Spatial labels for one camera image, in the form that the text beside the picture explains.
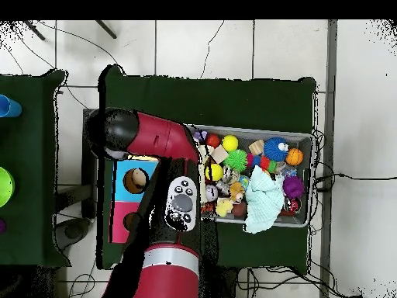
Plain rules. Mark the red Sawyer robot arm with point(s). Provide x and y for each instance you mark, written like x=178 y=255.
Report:
x=167 y=279

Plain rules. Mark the wooden box with three holes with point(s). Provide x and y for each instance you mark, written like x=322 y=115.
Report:
x=124 y=189

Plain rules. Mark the shallow clear mesh bin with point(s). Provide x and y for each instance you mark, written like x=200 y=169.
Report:
x=305 y=198

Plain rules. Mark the yellow tennis ball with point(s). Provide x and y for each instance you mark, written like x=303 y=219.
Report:
x=214 y=172

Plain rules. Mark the plain wooden cube block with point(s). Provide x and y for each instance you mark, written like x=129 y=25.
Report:
x=219 y=153

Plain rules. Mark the smooth orange red ball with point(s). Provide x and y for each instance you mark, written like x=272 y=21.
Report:
x=213 y=140

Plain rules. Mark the green spiky puffer ball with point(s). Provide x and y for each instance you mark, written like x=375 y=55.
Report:
x=235 y=160

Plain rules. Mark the smooth yellow ball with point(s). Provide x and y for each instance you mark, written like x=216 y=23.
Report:
x=230 y=142

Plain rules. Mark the mint muslin cloth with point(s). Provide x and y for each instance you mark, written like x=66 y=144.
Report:
x=263 y=198

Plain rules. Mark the dark green table cloth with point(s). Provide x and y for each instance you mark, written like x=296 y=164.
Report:
x=232 y=99
x=31 y=149

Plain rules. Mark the blue puffer toy with eyes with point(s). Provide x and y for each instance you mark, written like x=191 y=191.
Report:
x=274 y=149

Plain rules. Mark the small orange basketball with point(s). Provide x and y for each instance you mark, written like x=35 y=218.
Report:
x=294 y=156

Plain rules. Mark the purple knobbly ball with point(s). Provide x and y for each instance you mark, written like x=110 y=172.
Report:
x=293 y=187

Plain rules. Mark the black tripod leg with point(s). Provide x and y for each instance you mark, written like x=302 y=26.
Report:
x=106 y=29
x=34 y=30

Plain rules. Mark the lime green round bowl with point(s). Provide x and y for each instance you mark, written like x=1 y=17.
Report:
x=5 y=186

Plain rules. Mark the blue cup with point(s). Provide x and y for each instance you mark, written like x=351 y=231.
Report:
x=9 y=107

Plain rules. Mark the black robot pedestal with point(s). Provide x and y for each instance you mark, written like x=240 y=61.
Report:
x=220 y=285

